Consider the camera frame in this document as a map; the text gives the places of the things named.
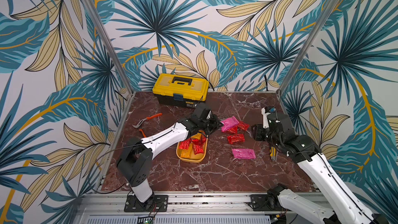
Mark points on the yellow black plastic toolbox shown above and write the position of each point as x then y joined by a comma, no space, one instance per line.
181,91

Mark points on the right aluminium corner post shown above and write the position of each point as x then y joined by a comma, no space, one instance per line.
329,7

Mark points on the aluminium front rail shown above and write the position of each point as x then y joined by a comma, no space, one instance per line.
179,203

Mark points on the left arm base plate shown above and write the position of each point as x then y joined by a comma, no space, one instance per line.
156,203

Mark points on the red tea bag in box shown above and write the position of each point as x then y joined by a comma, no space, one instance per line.
184,145

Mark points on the left aluminium corner post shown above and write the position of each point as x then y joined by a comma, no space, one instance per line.
92,12

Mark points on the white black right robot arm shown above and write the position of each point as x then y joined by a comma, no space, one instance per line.
345,208

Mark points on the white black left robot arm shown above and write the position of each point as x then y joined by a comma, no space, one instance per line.
135,160

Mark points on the aluminium corner post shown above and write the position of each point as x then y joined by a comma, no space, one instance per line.
329,7
92,12

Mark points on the pink tea bag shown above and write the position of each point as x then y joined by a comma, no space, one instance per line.
229,123
243,153

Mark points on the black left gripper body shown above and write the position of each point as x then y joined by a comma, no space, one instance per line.
211,124

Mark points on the yellow plastic storage box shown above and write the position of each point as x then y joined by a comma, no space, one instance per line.
189,156

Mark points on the red tea bag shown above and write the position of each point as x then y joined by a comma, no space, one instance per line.
236,138
243,126
184,145
232,131

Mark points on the orange handled water pump pliers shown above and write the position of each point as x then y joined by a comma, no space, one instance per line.
139,124

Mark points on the yellow tea bag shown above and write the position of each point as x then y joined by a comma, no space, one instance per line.
197,136

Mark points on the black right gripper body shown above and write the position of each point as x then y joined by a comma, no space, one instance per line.
259,131

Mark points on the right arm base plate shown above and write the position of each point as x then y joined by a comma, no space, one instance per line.
261,203

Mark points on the yellow black utility knife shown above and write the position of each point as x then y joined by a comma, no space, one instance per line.
273,153

